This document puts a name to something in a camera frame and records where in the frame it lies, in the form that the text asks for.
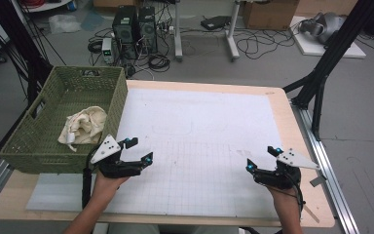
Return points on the flat black device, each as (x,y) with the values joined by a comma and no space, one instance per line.
(215,22)

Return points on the small grey power supply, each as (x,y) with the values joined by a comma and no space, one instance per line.
(107,50)

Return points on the white floor board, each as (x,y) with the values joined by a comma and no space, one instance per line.
(311,48)

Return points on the white grid mat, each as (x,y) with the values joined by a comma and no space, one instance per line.
(191,107)

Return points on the clear plastic bag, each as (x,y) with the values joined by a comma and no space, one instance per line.
(64,23)

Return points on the cream fried egg print cloth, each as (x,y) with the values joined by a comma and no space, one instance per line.
(87,125)

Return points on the white stand leg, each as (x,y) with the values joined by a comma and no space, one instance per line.
(232,39)
(178,32)

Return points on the person's right hand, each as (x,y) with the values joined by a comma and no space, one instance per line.
(284,198)

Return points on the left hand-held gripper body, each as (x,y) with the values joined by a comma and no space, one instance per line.
(110,167)

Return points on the thin wooden stick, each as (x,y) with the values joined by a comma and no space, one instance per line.
(311,214)

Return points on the grey headset device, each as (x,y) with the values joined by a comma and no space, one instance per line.
(324,27)

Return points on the small grey metal bracket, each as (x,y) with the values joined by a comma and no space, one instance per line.
(318,181)

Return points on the black computer tower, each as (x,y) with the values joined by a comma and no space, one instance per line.
(125,31)
(147,29)

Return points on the green woven basket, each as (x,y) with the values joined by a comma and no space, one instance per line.
(78,84)

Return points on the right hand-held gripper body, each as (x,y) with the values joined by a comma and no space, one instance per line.
(277,177)

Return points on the person's left hand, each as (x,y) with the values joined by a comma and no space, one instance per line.
(105,188)

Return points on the large cardboard box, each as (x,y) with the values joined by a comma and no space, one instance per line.
(269,14)

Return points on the black metal frame strut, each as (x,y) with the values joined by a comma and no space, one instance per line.
(334,48)
(16,35)

